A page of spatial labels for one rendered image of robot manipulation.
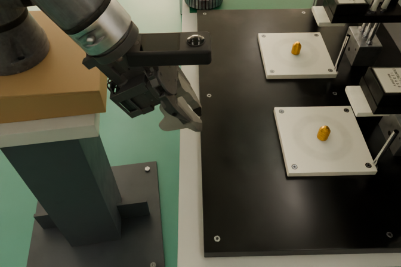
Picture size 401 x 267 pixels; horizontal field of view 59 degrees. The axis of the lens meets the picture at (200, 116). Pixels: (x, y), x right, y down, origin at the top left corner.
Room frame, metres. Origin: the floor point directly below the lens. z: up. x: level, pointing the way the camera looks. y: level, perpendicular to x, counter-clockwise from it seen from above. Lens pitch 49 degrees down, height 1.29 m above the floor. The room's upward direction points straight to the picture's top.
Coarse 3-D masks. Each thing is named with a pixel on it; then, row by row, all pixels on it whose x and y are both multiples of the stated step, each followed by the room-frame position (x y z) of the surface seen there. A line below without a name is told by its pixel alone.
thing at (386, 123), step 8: (384, 120) 0.42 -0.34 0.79; (392, 120) 0.40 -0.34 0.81; (400, 120) 0.39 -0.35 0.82; (384, 128) 0.41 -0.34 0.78; (392, 128) 0.39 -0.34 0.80; (400, 128) 0.38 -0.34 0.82; (384, 136) 0.40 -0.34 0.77; (400, 136) 0.37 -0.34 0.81; (392, 144) 0.37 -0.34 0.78; (400, 144) 0.36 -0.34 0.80; (392, 152) 0.36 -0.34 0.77; (400, 152) 0.36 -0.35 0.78
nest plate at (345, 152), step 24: (288, 120) 0.43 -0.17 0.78; (312, 120) 0.43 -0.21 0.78; (336, 120) 0.43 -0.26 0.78; (288, 144) 0.37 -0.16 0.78; (312, 144) 0.37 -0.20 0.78; (336, 144) 0.37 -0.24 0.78; (360, 144) 0.37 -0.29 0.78; (288, 168) 0.32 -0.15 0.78; (312, 168) 0.32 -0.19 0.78; (336, 168) 0.32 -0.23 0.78; (360, 168) 0.32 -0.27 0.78
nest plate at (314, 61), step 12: (264, 36) 0.69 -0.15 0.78; (276, 36) 0.69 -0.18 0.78; (288, 36) 0.69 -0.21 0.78; (300, 36) 0.69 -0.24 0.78; (312, 36) 0.69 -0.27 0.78; (264, 48) 0.65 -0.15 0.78; (276, 48) 0.65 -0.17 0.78; (288, 48) 0.65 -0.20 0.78; (312, 48) 0.65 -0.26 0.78; (324, 48) 0.65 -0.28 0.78; (264, 60) 0.60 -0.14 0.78; (276, 60) 0.60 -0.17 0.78; (288, 60) 0.60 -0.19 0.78; (300, 60) 0.60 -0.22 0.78; (312, 60) 0.60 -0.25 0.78; (324, 60) 0.60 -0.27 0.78; (276, 72) 0.57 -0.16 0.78; (288, 72) 0.57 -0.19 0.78; (300, 72) 0.57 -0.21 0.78; (312, 72) 0.57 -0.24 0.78; (324, 72) 0.57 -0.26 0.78; (336, 72) 0.57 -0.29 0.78
